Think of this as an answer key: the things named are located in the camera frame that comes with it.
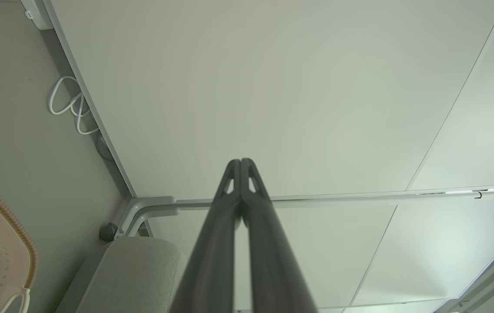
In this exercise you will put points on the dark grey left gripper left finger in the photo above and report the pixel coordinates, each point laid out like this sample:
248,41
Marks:
212,261

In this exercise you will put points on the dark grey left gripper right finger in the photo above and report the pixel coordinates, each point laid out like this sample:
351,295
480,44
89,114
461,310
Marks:
273,269

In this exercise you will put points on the grey fabric sofa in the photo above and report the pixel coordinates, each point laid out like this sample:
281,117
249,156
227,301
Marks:
134,278

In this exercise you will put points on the black round knob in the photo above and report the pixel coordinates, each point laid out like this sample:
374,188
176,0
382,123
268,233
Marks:
107,232

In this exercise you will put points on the grey horizontal wall rail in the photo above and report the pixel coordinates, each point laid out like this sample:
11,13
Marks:
359,196

